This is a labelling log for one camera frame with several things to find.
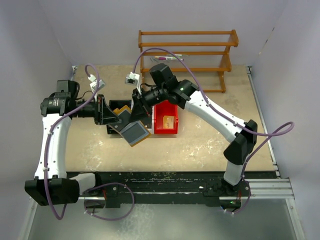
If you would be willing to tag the orange leather card holder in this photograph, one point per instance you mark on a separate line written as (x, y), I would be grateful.
(133, 132)

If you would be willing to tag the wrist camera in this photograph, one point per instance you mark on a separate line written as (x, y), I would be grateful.
(95, 85)
(133, 79)

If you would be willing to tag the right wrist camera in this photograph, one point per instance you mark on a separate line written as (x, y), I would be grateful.
(133, 79)

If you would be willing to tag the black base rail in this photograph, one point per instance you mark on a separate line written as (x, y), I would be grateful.
(172, 187)

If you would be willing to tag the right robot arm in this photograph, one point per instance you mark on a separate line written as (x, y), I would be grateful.
(188, 96)

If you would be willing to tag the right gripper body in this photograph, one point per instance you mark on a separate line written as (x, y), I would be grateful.
(146, 98)

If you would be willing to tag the red plastic bin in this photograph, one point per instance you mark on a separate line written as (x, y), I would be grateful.
(161, 109)

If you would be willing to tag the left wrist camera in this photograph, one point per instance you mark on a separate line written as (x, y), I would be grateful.
(95, 85)

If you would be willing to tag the white plastic bin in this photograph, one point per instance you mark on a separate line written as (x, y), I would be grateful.
(150, 123)

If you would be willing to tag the wooden shelf rack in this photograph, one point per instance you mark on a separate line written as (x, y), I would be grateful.
(202, 51)

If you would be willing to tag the markers on shelf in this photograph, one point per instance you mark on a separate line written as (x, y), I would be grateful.
(165, 58)

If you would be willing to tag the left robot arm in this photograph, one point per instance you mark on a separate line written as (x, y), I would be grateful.
(50, 184)

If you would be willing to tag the orange card in bin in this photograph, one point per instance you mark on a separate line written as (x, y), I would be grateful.
(168, 122)

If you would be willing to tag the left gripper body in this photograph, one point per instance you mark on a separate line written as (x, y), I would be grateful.
(98, 120)

